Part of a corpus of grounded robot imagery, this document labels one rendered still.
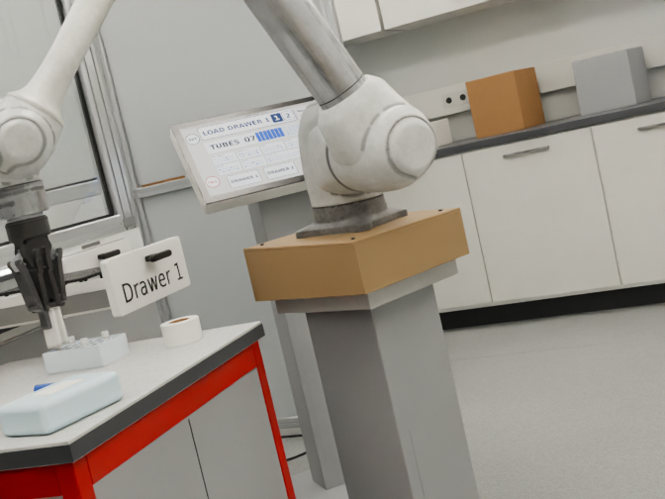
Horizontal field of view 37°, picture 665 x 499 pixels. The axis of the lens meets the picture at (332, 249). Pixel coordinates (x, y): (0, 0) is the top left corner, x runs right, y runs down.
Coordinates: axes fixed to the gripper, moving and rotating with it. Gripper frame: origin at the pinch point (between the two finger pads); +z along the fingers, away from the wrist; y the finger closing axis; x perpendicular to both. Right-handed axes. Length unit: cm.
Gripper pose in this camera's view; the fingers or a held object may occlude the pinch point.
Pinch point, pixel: (53, 327)
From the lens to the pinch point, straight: 184.9
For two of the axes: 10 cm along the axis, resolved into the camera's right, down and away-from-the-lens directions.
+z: 2.2, 9.7, 1.1
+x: 9.1, -1.6, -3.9
